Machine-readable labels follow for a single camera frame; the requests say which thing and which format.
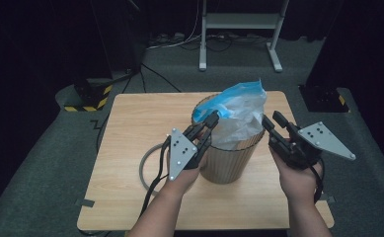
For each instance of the person's left hand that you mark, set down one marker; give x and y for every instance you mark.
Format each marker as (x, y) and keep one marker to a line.
(184, 182)

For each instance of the clear plastic bag blue edge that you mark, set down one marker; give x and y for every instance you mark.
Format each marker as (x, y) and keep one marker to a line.
(242, 108)

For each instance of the black base yellow striped edge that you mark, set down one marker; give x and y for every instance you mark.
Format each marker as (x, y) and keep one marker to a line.
(89, 94)

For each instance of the grey tape piece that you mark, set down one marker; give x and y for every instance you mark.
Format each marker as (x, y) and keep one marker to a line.
(329, 198)
(85, 202)

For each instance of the person's right hand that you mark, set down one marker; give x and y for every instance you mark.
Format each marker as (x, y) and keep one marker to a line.
(299, 184)

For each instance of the white metal stand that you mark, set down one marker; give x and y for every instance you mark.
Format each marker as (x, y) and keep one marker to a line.
(242, 20)

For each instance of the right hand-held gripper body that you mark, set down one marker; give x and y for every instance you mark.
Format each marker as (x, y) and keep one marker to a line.
(324, 140)

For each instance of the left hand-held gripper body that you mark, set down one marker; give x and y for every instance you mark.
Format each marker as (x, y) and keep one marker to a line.
(181, 154)

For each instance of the translucent ribbed waste bin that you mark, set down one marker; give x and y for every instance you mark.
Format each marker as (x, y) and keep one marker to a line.
(225, 164)

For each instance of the black base yellow corner mark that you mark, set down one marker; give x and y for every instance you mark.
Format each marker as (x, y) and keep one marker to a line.
(322, 98)

